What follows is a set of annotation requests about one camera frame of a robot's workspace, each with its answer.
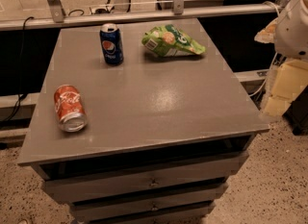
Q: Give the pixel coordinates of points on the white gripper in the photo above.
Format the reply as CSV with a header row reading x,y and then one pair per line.
x,y
293,32

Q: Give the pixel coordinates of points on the red coke can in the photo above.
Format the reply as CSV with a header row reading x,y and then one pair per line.
x,y
69,109

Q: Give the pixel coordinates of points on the blue pepsi can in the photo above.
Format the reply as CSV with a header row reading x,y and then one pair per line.
x,y
111,44

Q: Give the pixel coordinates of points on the green chip bag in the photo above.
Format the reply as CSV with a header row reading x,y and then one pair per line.
x,y
169,41

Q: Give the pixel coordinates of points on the grey drawer cabinet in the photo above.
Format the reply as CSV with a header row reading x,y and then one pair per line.
x,y
163,135

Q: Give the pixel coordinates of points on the metal railing frame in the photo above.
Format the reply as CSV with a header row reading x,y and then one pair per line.
x,y
134,13

